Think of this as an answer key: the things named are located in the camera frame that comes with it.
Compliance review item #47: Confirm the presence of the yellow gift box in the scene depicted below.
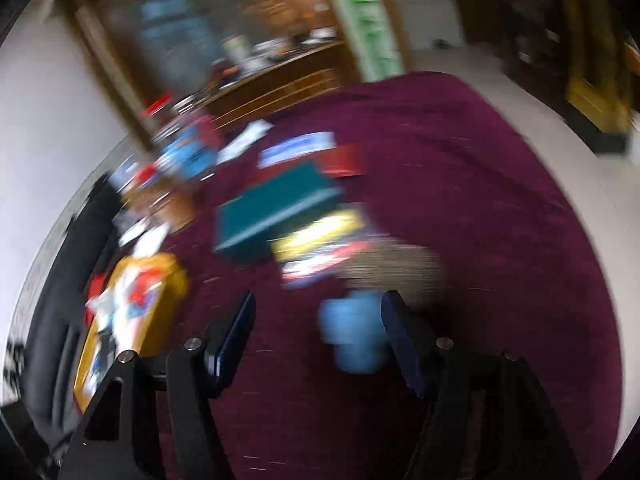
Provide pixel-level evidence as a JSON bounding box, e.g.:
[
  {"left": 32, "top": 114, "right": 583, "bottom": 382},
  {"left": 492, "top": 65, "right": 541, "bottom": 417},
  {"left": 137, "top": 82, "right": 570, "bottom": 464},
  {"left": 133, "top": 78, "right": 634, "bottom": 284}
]
[{"left": 73, "top": 252, "right": 189, "bottom": 412}]

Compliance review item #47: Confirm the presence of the red lid plastic jar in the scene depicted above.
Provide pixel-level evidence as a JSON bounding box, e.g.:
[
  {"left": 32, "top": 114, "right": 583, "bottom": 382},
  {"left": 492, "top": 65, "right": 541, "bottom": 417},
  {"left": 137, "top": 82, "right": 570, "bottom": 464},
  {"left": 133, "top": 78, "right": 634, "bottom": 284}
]
[{"left": 138, "top": 93, "right": 174, "bottom": 119}]

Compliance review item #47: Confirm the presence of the orange label plastic jar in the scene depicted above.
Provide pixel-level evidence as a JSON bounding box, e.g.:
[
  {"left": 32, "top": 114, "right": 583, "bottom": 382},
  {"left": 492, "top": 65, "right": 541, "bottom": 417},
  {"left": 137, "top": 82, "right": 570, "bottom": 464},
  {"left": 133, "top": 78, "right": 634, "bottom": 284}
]
[{"left": 124, "top": 165, "right": 195, "bottom": 233}]

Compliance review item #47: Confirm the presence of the wooden sideboard cabinet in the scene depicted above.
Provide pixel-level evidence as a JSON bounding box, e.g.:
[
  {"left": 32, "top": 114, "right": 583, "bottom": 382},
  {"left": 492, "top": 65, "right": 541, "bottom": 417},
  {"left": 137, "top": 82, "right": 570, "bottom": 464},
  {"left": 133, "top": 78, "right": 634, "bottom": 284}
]
[{"left": 64, "top": 0, "right": 417, "bottom": 134}]

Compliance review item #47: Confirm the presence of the red wallet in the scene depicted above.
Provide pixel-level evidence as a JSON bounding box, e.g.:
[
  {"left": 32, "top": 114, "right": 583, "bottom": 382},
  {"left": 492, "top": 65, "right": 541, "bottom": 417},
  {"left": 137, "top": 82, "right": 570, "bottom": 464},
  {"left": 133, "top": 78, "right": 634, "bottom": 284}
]
[{"left": 316, "top": 144, "right": 366, "bottom": 179}]

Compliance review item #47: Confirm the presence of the light blue towel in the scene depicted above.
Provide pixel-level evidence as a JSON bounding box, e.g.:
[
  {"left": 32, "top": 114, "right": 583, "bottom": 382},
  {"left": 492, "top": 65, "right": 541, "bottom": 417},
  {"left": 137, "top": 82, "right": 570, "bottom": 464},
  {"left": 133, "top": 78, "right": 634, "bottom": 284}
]
[{"left": 318, "top": 289, "right": 388, "bottom": 374}]

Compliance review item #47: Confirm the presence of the multicolour cloth pack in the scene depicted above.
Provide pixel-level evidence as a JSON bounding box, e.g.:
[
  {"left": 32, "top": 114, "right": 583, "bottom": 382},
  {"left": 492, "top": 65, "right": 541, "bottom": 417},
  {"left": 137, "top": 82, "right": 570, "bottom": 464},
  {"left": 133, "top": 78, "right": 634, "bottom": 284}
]
[{"left": 270, "top": 205, "right": 375, "bottom": 287}]

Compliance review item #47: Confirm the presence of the teal rectangular box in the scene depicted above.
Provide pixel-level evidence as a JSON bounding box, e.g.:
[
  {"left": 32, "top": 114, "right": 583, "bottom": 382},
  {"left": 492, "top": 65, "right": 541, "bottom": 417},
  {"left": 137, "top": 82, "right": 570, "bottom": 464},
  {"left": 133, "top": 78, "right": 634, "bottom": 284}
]
[{"left": 214, "top": 162, "right": 344, "bottom": 263}]

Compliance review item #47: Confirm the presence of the white paper sheet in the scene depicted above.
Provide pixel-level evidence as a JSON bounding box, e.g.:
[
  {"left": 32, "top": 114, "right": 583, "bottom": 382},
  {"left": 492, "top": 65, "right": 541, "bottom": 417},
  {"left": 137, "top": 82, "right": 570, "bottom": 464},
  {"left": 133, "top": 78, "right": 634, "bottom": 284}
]
[{"left": 216, "top": 119, "right": 273, "bottom": 166}]

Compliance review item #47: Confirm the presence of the brown knitted hat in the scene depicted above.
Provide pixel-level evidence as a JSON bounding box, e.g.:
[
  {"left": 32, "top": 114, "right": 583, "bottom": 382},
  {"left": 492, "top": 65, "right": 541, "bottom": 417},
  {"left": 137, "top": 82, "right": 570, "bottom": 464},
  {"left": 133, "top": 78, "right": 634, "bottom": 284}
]
[{"left": 337, "top": 238, "right": 445, "bottom": 309}]

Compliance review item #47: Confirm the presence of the bamboo painted glass panel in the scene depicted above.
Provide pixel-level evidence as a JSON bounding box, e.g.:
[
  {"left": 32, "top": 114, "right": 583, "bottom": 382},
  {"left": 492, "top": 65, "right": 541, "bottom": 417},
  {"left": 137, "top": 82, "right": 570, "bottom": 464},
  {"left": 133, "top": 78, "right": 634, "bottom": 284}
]
[{"left": 331, "top": 0, "right": 405, "bottom": 82}]

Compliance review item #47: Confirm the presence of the maroon velvet tablecloth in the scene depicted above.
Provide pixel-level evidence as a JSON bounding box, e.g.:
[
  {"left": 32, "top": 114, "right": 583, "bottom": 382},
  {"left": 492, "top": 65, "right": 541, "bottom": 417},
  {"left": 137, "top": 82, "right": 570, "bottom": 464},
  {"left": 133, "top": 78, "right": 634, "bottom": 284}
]
[{"left": 166, "top": 73, "right": 622, "bottom": 479}]

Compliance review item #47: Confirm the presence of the blue white packet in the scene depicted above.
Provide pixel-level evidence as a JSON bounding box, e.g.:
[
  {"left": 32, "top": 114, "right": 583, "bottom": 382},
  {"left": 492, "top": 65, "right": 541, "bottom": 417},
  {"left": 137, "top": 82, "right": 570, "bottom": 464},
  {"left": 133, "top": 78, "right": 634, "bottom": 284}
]
[{"left": 257, "top": 131, "right": 336, "bottom": 169}]

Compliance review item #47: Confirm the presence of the blue label plastic jar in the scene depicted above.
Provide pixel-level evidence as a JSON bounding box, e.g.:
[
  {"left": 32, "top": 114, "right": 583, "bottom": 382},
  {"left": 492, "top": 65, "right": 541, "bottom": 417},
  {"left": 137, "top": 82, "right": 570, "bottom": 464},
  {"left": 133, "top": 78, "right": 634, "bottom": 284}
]
[{"left": 154, "top": 122, "right": 218, "bottom": 181}]

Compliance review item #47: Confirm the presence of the black sofa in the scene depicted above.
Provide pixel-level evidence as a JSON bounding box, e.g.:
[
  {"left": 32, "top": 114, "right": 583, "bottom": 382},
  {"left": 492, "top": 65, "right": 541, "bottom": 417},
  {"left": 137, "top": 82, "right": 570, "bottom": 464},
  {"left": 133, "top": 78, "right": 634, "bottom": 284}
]
[{"left": 20, "top": 176, "right": 122, "bottom": 448}]

